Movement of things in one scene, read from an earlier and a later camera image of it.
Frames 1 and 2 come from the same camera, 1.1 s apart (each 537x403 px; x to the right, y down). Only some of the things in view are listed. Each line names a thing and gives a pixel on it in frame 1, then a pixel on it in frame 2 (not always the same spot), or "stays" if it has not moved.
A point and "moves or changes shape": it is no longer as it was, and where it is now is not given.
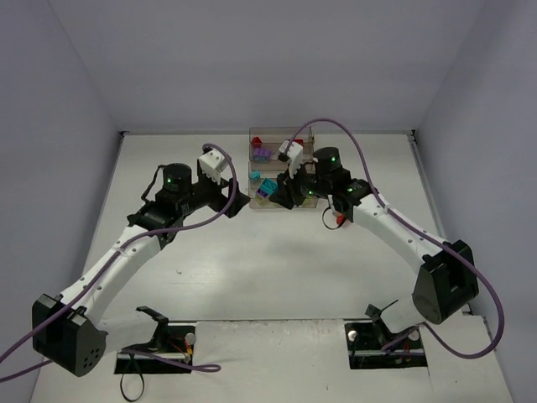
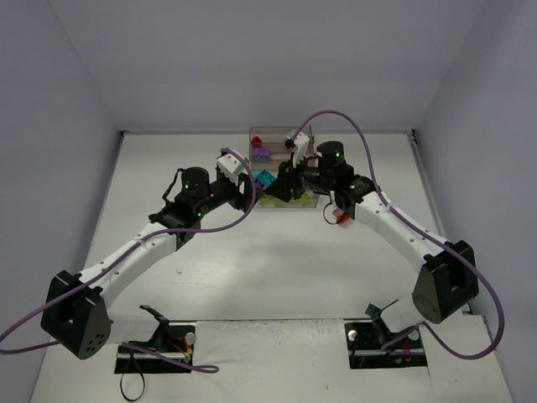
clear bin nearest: (261, 187) stays
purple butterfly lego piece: (262, 193) to (258, 183)
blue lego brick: (268, 186) moves or changes shape
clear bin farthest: (273, 138) stays
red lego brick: (257, 142) stays
